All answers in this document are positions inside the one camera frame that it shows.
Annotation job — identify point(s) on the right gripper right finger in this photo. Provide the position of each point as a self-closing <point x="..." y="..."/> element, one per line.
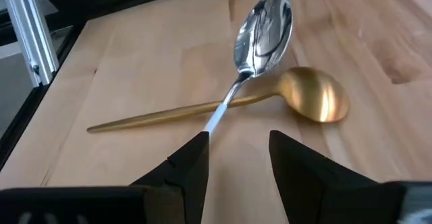
<point x="310" y="183"/>

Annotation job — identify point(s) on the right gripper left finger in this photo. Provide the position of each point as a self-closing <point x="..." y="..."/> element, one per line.
<point x="182" y="183"/>

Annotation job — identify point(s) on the gold spoon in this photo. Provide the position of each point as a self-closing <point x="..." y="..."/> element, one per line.
<point x="314" y="92"/>

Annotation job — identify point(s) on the aluminium extrusion bar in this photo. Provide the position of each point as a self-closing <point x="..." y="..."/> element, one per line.
<point x="30" y="31"/>

